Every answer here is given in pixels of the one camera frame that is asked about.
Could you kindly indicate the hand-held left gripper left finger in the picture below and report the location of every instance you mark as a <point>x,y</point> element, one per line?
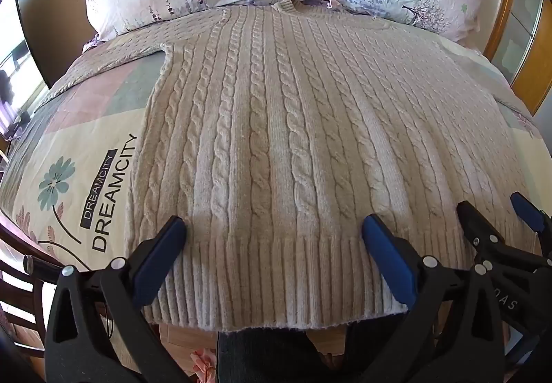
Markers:
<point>158,264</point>

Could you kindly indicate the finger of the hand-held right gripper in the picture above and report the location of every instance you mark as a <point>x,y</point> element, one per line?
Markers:
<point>471,222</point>
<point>527,214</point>

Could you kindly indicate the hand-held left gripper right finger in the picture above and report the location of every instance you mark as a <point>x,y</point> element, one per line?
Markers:
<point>388,264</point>

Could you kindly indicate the pink slipper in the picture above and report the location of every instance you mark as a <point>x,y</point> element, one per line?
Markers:
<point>205,365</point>

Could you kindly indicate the floral patchwork bed sheet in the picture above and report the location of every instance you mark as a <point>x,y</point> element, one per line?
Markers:
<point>82,176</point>

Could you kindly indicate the person's dark trouser legs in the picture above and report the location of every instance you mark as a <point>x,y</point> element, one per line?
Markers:
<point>276,355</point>

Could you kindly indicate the dark wooden chair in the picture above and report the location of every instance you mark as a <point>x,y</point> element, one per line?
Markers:
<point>19,305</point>

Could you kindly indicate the orange wooden headboard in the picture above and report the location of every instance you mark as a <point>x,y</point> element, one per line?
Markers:
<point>524,21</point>

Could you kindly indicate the dark brown panel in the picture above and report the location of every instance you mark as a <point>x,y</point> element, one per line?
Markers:
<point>51,21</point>

